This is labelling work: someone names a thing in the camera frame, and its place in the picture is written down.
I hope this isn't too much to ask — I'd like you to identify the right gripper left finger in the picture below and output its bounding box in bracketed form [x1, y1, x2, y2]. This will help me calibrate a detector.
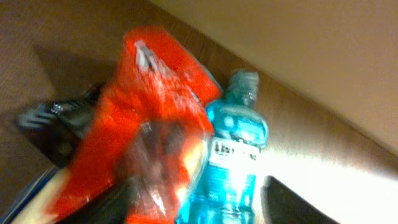
[58, 180, 136, 224]

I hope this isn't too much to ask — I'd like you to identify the black red snack wrapper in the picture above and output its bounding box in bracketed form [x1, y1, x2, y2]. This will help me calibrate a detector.
[16, 83, 105, 167]

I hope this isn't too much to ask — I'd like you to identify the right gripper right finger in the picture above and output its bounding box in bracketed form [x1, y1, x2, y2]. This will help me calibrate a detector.
[262, 175, 338, 224]

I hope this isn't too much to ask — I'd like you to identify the blue mouthwash bottle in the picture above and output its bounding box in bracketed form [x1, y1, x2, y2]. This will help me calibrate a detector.
[175, 70, 269, 224]

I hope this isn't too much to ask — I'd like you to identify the yellow snack bag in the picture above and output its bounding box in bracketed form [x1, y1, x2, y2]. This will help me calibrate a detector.
[0, 164, 69, 224]

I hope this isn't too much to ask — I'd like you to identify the red candy bag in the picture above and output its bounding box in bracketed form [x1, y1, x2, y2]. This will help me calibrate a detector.
[46, 26, 221, 223]

